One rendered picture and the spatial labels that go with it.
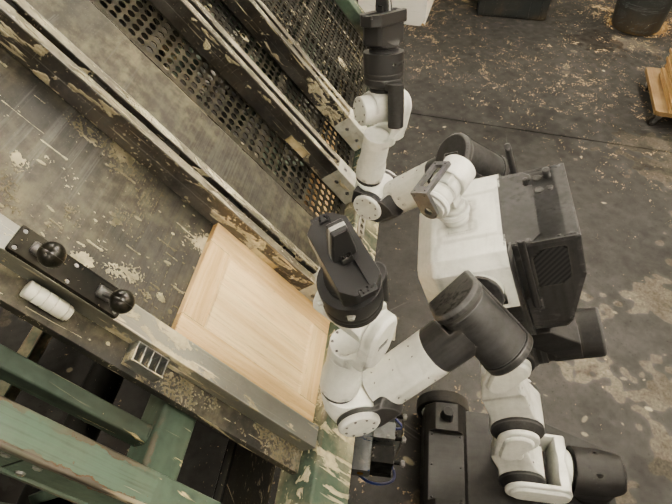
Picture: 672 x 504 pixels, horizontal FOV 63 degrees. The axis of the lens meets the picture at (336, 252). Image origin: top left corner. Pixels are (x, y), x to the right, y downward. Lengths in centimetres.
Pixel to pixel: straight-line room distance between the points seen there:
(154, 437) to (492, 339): 62
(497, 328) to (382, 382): 23
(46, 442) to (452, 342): 62
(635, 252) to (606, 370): 80
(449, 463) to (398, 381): 110
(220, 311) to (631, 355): 202
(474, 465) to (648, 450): 76
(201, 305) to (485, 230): 58
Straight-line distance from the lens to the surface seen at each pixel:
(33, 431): 89
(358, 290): 64
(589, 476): 201
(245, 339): 121
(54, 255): 85
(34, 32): 117
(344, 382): 94
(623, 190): 360
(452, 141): 125
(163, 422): 111
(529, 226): 103
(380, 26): 119
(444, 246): 104
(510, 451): 169
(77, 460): 92
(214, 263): 121
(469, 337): 93
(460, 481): 205
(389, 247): 287
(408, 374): 98
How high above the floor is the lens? 207
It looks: 47 degrees down
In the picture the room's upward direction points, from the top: straight up
